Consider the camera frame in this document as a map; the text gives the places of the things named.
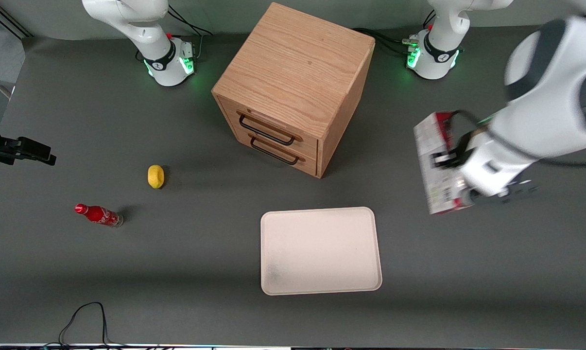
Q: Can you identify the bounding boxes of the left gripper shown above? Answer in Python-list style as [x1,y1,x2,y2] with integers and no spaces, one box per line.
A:
[431,126,537,197]

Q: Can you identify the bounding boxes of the red cookie box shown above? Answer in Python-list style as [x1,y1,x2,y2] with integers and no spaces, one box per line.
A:
[414,111,474,215]

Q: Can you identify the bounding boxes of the beige plastic tray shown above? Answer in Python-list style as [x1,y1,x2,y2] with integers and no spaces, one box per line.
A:
[260,207,383,296]

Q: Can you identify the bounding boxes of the red cola bottle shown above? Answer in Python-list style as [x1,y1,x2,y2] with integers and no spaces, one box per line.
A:
[74,203,124,228]

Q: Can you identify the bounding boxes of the wooden drawer front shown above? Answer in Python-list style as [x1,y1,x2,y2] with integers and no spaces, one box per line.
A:
[219,97,320,158]
[234,129,319,177]

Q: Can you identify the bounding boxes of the wooden drawer cabinet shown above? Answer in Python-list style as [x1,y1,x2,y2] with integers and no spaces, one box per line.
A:
[211,2,376,179]

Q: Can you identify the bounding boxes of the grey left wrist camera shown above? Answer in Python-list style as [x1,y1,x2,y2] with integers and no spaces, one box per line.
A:
[461,178,540,206]

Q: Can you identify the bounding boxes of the black frame rail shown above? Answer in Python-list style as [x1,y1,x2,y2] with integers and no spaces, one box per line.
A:
[0,6,34,39]

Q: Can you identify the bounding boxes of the black left arm base cables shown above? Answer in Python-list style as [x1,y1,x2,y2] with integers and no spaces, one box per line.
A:
[353,11,437,57]

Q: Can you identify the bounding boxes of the black arm base cables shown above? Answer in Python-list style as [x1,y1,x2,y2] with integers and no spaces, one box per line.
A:
[167,5,214,61]
[353,11,437,57]

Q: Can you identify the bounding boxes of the black metal drawer handle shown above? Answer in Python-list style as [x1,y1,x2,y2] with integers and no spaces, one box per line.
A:
[250,136,301,166]
[238,113,297,146]

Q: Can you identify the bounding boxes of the thin black looped cable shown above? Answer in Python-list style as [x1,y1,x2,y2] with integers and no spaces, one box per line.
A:
[58,302,128,348]

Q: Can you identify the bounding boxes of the black right arm base cables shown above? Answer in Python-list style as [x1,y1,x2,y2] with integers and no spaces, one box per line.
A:
[167,5,214,61]

